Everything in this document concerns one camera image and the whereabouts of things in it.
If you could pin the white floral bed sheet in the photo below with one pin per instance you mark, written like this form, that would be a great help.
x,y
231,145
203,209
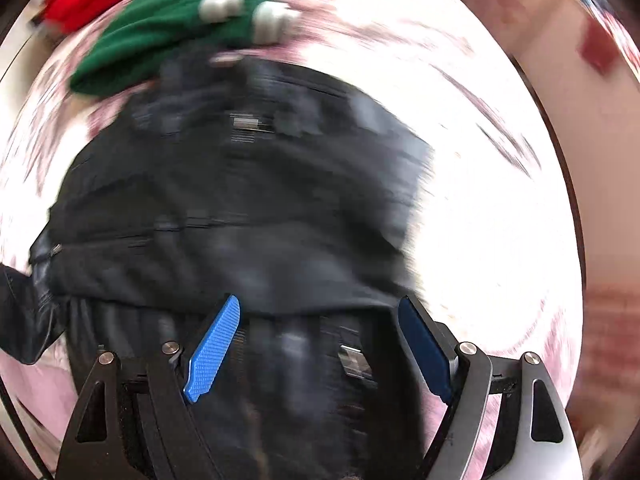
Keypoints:
x,y
480,170

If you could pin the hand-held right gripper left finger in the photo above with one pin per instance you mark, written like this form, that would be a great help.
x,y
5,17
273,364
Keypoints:
x,y
212,347

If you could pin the black backpack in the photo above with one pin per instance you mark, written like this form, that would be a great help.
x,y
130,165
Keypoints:
x,y
240,200

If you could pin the red wall decoration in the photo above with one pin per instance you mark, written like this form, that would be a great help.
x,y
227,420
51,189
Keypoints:
x,y
597,50

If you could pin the green garment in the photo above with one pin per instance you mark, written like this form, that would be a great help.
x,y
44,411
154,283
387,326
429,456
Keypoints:
x,y
165,30

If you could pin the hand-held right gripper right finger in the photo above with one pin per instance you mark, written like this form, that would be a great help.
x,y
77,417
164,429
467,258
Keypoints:
x,y
425,347

